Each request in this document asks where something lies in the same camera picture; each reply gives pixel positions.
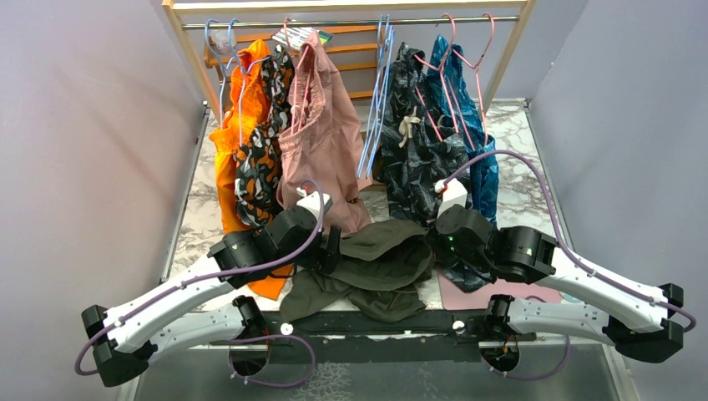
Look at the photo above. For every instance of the orange black camo shorts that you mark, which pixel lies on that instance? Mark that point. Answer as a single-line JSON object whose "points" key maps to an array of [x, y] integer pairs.
{"points": [[258, 165]]}

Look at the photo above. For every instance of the black shark print shorts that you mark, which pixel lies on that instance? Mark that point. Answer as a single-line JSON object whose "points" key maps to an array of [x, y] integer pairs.
{"points": [[417, 148]]}

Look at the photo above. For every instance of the wooden ladder shelf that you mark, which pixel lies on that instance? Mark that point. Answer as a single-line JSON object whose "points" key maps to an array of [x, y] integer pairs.
{"points": [[353, 49]]}

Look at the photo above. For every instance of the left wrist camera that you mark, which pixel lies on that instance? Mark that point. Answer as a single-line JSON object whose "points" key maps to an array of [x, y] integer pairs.
{"points": [[312, 205]]}

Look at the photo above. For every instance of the olive green shorts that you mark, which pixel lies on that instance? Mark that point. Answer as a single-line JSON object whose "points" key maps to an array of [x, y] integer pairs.
{"points": [[380, 268]]}

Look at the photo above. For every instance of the dusty pink shorts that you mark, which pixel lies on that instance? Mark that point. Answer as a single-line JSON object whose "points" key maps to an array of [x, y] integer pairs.
{"points": [[328, 152]]}

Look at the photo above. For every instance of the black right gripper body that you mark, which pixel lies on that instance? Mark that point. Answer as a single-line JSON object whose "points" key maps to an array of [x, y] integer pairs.
{"points": [[442, 250]]}

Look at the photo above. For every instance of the colourful marker box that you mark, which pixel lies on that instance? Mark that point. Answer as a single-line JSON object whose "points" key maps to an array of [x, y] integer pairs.
{"points": [[297, 36]]}

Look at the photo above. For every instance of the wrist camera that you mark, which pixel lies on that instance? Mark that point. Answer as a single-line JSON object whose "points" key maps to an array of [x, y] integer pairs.
{"points": [[453, 193], [312, 205]]}

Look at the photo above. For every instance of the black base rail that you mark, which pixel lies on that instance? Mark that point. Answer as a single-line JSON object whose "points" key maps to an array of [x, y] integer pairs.
{"points": [[431, 335]]}

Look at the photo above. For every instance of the blue wire hanger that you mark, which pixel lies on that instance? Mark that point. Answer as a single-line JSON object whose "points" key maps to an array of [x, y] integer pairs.
{"points": [[378, 105]]}

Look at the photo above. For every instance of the blue hanger on orange shorts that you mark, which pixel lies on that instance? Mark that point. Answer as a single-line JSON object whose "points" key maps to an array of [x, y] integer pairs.
{"points": [[243, 104]]}

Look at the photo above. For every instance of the metal hanging rod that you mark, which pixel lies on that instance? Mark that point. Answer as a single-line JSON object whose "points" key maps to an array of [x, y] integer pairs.
{"points": [[366, 22]]}

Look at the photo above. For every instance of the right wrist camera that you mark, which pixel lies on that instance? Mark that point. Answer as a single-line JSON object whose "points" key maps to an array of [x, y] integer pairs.
{"points": [[453, 193]]}

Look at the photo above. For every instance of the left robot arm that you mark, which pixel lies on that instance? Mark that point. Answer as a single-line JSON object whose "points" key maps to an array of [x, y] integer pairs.
{"points": [[126, 339]]}

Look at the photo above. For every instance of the pink hanger on pink shorts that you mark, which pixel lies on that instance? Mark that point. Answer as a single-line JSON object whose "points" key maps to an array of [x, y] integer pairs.
{"points": [[306, 107]]}

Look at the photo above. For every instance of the blue shark print shorts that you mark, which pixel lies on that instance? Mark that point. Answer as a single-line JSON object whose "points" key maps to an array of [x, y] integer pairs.
{"points": [[484, 174]]}

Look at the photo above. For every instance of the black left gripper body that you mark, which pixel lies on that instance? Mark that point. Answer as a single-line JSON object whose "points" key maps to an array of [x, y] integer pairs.
{"points": [[317, 257]]}

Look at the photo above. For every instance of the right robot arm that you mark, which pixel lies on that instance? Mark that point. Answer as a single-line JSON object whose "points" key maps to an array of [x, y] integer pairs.
{"points": [[632, 318]]}

